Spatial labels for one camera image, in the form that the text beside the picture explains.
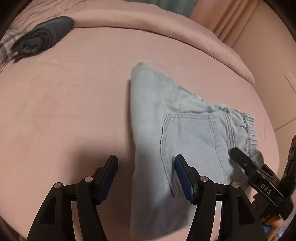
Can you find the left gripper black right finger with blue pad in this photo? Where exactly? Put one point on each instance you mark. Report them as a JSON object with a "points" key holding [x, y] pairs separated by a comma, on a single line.
{"points": [[239, 220]]}

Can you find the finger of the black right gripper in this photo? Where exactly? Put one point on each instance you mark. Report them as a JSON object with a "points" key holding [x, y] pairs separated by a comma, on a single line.
{"points": [[252, 167]]}

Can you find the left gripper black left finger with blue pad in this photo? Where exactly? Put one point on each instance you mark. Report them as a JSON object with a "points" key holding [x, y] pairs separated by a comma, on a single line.
{"points": [[54, 218]]}

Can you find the light blue denim pants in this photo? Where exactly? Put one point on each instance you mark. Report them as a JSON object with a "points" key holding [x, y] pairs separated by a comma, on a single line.
{"points": [[168, 120]]}

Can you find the person's hand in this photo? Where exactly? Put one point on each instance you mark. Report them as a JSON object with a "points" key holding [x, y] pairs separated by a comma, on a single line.
{"points": [[275, 221]]}

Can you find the white power strip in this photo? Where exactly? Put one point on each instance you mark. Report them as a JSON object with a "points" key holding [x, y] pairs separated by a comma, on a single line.
{"points": [[291, 80]]}

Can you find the pink bed sheet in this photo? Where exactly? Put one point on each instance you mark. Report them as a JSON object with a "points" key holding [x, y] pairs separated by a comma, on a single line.
{"points": [[64, 111]]}

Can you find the pink curtain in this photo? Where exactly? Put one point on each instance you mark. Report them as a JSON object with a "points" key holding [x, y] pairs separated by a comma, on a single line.
{"points": [[225, 18]]}

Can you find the blue curtain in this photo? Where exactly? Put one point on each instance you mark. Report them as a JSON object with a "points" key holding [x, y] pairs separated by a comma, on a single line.
{"points": [[181, 7]]}

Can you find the grey plaid pillow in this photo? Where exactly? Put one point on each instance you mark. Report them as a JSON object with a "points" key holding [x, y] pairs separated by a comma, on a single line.
{"points": [[9, 38]]}

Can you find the folded dark grey garment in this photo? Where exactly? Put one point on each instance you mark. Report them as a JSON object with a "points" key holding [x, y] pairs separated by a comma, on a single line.
{"points": [[42, 37]]}

